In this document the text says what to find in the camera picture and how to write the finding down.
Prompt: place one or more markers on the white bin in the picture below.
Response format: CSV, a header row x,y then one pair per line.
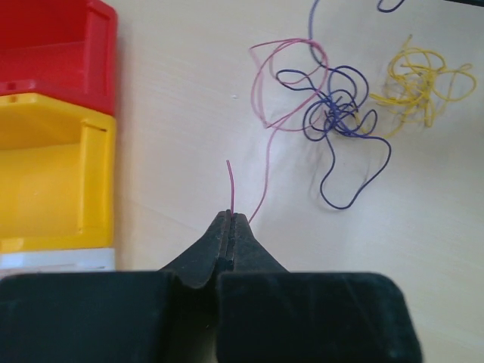
x,y
81,260

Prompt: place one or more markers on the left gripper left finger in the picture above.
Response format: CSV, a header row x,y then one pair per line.
x,y
124,316

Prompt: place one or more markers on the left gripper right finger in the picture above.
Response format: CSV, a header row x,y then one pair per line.
x,y
272,315

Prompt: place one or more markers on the yellow bin middle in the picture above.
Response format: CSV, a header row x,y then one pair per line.
x,y
56,175

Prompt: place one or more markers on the red bin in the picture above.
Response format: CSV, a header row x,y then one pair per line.
x,y
62,49

